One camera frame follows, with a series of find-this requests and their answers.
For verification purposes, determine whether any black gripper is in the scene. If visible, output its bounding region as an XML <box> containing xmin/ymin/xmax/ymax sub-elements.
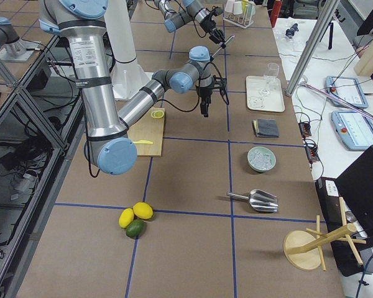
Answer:
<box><xmin>201</xmin><ymin>7</ymin><xmax>225</xmax><ymax>44</ymax></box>
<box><xmin>195</xmin><ymin>75</ymin><xmax>227</xmax><ymax>117</ymax></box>

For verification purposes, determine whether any steel muddler black tip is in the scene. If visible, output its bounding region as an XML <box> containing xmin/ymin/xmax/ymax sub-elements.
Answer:
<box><xmin>210</xmin><ymin>35</ymin><xmax>235</xmax><ymax>61</ymax></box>

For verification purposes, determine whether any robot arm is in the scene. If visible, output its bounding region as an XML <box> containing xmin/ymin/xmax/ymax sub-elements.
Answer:
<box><xmin>153</xmin><ymin>1</ymin><xmax>225</xmax><ymax>47</ymax></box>
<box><xmin>39</xmin><ymin>1</ymin><xmax>228</xmax><ymax>175</ymax></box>

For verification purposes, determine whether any white cup drying rack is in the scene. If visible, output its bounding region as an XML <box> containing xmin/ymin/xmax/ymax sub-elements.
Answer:
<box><xmin>223</xmin><ymin>0</ymin><xmax>256</xmax><ymax>29</ymax></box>

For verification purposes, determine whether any lemon slice stack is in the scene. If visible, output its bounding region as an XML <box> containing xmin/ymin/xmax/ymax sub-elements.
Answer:
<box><xmin>150</xmin><ymin>110</ymin><xmax>165</xmax><ymax>119</ymax></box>

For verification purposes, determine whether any yellow lemon upper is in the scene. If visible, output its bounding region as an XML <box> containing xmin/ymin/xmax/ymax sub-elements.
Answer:
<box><xmin>132</xmin><ymin>202</ymin><xmax>154</xmax><ymax>220</ymax></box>

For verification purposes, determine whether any yellow lemon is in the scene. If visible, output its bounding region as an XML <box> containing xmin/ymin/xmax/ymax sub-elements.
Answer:
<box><xmin>132</xmin><ymin>202</ymin><xmax>154</xmax><ymax>220</ymax></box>
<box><xmin>118</xmin><ymin>208</ymin><xmax>134</xmax><ymax>229</ymax></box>

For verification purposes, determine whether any yellow lemon left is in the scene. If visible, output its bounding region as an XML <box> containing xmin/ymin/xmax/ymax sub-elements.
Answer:
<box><xmin>118</xmin><ymin>208</ymin><xmax>134</xmax><ymax>229</ymax></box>

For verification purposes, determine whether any wooden cup tree stand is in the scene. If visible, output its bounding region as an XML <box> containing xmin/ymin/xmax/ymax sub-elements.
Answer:
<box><xmin>283</xmin><ymin>197</ymin><xmax>366</xmax><ymax>271</ymax></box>

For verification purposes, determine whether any cream bear tray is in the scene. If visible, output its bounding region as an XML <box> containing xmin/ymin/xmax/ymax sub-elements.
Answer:
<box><xmin>246</xmin><ymin>76</ymin><xmax>285</xmax><ymax>112</ymax></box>

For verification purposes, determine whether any grey folded cloth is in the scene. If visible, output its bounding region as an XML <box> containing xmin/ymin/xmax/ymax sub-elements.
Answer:
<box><xmin>252</xmin><ymin>119</ymin><xmax>280</xmax><ymax>138</ymax></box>

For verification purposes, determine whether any bamboo cutting board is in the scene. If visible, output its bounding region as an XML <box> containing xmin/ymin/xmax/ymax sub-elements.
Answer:
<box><xmin>127</xmin><ymin>107</ymin><xmax>165</xmax><ymax>157</ymax></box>

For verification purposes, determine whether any clear wine glass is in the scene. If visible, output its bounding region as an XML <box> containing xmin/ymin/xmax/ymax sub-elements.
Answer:
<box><xmin>259</xmin><ymin>62</ymin><xmax>279</xmax><ymax>96</ymax></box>

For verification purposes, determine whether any yellow plastic knife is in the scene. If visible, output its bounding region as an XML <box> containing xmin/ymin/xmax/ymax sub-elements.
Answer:
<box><xmin>133</xmin><ymin>140</ymin><xmax>154</xmax><ymax>145</ymax></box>

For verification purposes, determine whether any green bowl with ice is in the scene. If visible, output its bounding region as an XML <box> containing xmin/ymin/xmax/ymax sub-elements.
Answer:
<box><xmin>247</xmin><ymin>147</ymin><xmax>276</xmax><ymax>173</ymax></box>

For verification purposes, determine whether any metal ice scoop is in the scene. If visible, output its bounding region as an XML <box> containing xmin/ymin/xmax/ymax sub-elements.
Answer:
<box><xmin>226</xmin><ymin>189</ymin><xmax>279</xmax><ymax>213</ymax></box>

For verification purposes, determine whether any upper blue teach pendant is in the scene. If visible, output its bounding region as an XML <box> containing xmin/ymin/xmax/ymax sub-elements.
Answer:
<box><xmin>325</xmin><ymin>76</ymin><xmax>369</xmax><ymax>109</ymax></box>

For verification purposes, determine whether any blue teach pendant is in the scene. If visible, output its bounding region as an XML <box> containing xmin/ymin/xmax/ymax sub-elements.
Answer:
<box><xmin>325</xmin><ymin>76</ymin><xmax>369</xmax><ymax>109</ymax></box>
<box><xmin>331</xmin><ymin>111</ymin><xmax>373</xmax><ymax>151</ymax></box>

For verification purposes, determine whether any green lime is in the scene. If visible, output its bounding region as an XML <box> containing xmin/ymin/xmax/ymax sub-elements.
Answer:
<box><xmin>126</xmin><ymin>219</ymin><xmax>145</xmax><ymax>238</ymax></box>

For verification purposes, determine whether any lower blue teach pendant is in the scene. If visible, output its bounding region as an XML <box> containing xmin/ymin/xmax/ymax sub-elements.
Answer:
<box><xmin>331</xmin><ymin>111</ymin><xmax>373</xmax><ymax>151</ymax></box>

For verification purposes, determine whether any black laptop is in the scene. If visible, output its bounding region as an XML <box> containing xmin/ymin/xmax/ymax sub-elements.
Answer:
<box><xmin>315</xmin><ymin>144</ymin><xmax>373</xmax><ymax>278</ymax></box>

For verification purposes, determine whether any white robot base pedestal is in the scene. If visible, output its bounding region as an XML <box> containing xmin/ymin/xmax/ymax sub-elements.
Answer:
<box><xmin>104</xmin><ymin>0</ymin><xmax>152</xmax><ymax>101</ymax></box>

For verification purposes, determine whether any aluminium frame post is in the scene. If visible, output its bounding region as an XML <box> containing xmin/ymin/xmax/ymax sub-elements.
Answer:
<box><xmin>285</xmin><ymin>0</ymin><xmax>340</xmax><ymax>96</ymax></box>

